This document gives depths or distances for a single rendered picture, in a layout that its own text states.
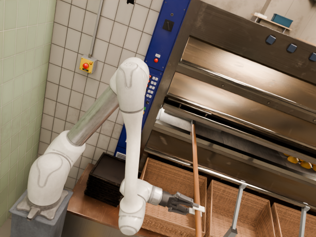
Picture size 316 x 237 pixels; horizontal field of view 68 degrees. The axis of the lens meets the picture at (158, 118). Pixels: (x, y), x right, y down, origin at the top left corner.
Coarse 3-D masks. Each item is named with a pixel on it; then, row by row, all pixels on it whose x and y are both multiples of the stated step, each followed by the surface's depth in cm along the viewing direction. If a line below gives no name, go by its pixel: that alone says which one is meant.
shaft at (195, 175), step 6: (192, 126) 199; (192, 132) 191; (192, 138) 183; (192, 144) 176; (192, 150) 170; (198, 186) 137; (198, 192) 132; (198, 198) 128; (198, 204) 124; (198, 216) 117; (198, 222) 114; (198, 228) 111; (198, 234) 109
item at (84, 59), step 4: (84, 56) 166; (80, 60) 165; (84, 60) 165; (88, 60) 164; (92, 60) 165; (96, 60) 169; (80, 64) 166; (88, 64) 166; (92, 64) 165; (80, 68) 168; (88, 68) 167; (92, 68) 167; (88, 72) 169; (92, 72) 169
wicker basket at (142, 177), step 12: (144, 168) 193; (156, 168) 204; (168, 168) 204; (180, 168) 204; (144, 180) 206; (156, 180) 206; (168, 180) 206; (180, 180) 206; (192, 180) 206; (204, 192) 197; (180, 204) 205; (204, 204) 188; (144, 216) 168; (156, 216) 186; (168, 216) 190; (180, 216) 194; (192, 216) 198; (204, 216) 180; (144, 228) 174; (156, 228) 172; (168, 228) 172; (180, 228) 170; (192, 228) 170; (204, 228) 173
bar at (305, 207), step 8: (152, 152) 157; (160, 152) 158; (176, 160) 158; (200, 168) 159; (216, 176) 160; (224, 176) 160; (240, 184) 161; (248, 184) 161; (240, 192) 160; (264, 192) 162; (272, 192) 163; (240, 200) 159; (288, 200) 163; (296, 200) 165; (304, 208) 164; (304, 216) 163; (232, 224) 155; (304, 224) 161; (232, 232) 151
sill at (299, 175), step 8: (160, 128) 191; (168, 128) 190; (176, 128) 192; (184, 136) 192; (200, 136) 195; (208, 144) 193; (216, 144) 192; (224, 144) 197; (232, 152) 194; (240, 152) 195; (248, 160) 196; (256, 160) 195; (264, 160) 197; (272, 168) 197; (280, 168) 196; (288, 168) 199; (296, 176) 198; (304, 176) 197; (312, 176) 202
